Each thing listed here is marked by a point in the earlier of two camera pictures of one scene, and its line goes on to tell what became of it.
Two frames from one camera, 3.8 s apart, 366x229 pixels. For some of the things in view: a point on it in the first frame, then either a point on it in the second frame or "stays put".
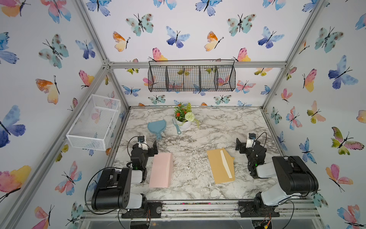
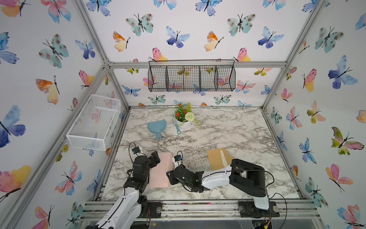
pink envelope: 161,172 stays put
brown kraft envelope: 222,165 stays put
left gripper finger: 155,147 → 154,160
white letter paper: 225,164 stays put
